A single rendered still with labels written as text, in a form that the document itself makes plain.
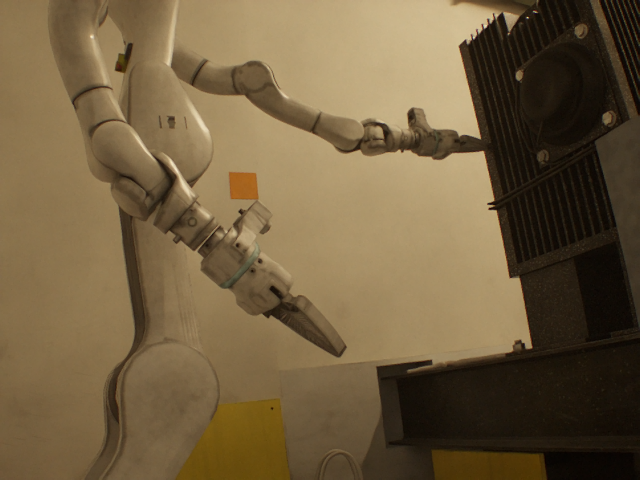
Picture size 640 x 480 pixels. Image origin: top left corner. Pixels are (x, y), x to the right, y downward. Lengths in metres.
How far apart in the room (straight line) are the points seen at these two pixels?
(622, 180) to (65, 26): 1.03
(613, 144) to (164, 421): 0.98
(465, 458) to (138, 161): 1.33
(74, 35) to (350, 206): 1.54
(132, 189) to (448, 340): 1.72
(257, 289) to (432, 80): 2.07
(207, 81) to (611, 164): 0.93
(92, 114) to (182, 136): 0.23
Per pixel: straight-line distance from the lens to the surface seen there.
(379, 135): 1.47
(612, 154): 1.25
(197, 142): 1.02
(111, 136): 0.80
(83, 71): 0.86
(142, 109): 1.02
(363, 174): 2.30
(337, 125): 1.43
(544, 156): 1.52
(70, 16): 0.90
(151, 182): 0.80
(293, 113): 1.43
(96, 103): 0.84
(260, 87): 1.41
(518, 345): 1.59
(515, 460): 1.62
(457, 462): 1.83
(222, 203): 1.98
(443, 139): 1.57
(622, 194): 1.23
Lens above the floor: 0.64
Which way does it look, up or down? 14 degrees up
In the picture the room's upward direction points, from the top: 7 degrees counter-clockwise
